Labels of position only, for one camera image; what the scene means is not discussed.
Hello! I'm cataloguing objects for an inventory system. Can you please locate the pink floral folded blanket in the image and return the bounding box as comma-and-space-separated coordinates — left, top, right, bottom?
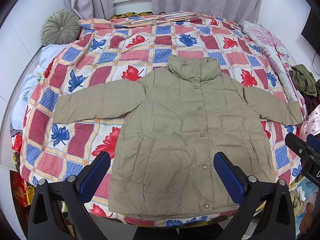
240, 21, 308, 119

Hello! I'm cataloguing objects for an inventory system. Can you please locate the khaki puffer jacket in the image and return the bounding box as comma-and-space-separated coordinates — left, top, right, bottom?
53, 55, 303, 219

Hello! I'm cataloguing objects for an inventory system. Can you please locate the black monitor on wall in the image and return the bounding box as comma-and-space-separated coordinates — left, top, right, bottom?
301, 9, 320, 54

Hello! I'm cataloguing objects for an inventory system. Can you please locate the round green pleated cushion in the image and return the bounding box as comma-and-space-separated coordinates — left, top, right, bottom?
41, 9, 81, 46

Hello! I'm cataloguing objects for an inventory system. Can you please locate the olive green crumpled garment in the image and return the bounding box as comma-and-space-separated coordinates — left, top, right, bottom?
289, 64, 318, 96

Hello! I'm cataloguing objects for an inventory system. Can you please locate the dark maroon garment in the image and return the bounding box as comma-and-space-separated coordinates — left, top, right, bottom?
301, 92, 319, 114

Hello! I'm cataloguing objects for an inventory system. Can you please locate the pink satin garment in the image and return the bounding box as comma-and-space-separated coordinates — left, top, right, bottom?
299, 105, 320, 141

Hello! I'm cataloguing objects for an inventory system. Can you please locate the light blue floral pillow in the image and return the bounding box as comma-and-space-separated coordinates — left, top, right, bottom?
10, 44, 66, 137

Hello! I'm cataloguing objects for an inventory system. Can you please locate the leaf patterned patchwork quilt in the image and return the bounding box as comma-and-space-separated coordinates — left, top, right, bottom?
20, 12, 306, 227

